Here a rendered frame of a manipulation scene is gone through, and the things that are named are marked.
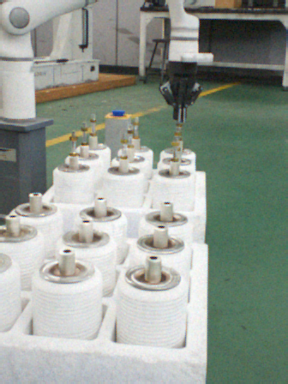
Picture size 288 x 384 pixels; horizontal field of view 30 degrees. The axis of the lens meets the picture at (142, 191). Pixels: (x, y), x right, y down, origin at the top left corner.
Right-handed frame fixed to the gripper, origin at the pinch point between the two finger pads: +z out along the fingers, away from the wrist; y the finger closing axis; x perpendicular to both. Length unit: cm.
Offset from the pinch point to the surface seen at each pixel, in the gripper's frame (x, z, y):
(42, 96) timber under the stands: -273, 32, -59
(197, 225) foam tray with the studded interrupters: 29.1, 19.5, 13.3
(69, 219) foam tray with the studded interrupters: 12.1, 20.0, 36.8
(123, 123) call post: -21.1, 5.7, 5.9
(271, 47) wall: -346, -3, -350
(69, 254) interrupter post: 57, 7, 55
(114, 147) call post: -22.5, 12.8, 7.8
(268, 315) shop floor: 46, 35, 6
